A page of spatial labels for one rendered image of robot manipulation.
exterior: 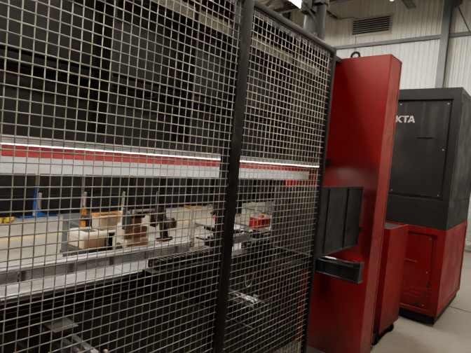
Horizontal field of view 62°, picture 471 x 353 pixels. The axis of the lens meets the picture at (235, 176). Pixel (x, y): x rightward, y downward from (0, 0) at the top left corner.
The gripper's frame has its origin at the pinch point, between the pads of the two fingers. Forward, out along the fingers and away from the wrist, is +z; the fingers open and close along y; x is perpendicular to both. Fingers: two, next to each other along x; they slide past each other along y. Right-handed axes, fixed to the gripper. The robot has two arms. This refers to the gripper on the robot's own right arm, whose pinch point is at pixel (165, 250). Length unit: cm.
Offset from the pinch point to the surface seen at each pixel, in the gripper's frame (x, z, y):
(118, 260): -65, -3, 40
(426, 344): 191, 110, 107
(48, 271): -99, -4, 40
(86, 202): -81, -31, 42
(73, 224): 67, -28, -232
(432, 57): 713, -301, 68
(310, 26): 76, -148, 90
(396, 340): 177, 105, 86
